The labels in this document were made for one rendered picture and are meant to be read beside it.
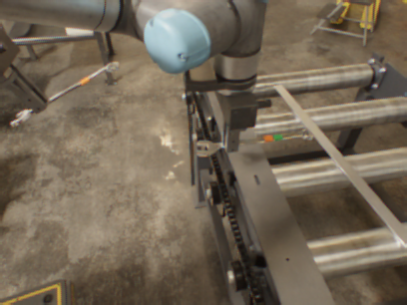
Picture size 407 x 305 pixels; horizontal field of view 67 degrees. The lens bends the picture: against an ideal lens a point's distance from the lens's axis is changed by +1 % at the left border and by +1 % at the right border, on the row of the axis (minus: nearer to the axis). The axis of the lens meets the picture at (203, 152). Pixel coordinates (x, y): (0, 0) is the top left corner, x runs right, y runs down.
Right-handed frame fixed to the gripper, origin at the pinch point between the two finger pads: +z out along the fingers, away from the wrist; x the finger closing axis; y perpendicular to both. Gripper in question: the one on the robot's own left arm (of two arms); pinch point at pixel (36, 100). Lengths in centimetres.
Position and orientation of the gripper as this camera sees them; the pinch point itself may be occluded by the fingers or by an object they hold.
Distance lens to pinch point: 74.7
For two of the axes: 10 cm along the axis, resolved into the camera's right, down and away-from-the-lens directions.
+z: 4.2, 6.5, 6.3
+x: -2.2, -6.0, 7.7
